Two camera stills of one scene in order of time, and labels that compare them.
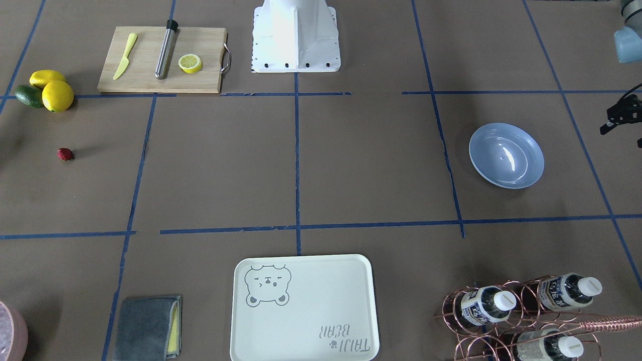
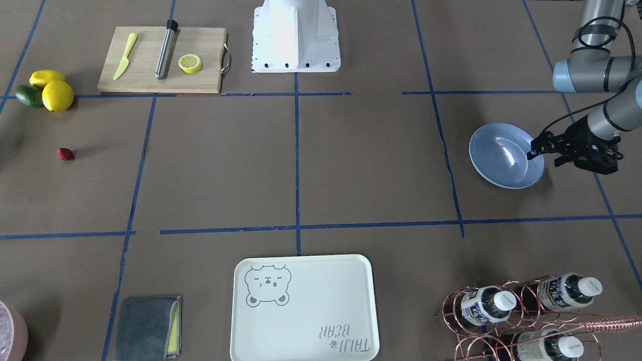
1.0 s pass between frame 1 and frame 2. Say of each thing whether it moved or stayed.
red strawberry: stayed
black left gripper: moved
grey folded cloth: stayed
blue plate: stayed
